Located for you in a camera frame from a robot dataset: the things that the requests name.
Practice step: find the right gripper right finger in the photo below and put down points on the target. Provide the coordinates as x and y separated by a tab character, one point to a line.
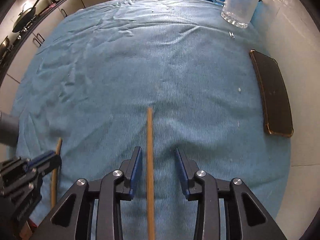
186	169

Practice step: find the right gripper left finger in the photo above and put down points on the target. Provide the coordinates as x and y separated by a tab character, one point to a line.
132	171

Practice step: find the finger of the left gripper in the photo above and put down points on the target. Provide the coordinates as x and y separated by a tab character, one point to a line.
44	163

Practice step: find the wooden chopstick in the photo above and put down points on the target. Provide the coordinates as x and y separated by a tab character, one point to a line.
149	177
53	188

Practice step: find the black cylindrical utensil holder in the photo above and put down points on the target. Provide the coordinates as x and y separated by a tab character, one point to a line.
9	130

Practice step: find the blue table cloth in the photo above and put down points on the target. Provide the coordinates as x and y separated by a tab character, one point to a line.
95	76

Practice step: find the black smartphone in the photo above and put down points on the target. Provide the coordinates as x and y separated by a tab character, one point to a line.
274	97

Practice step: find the black wok with lid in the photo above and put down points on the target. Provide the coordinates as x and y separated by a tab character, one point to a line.
24	18

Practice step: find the clear glass pitcher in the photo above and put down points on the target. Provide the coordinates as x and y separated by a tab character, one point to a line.
240	2

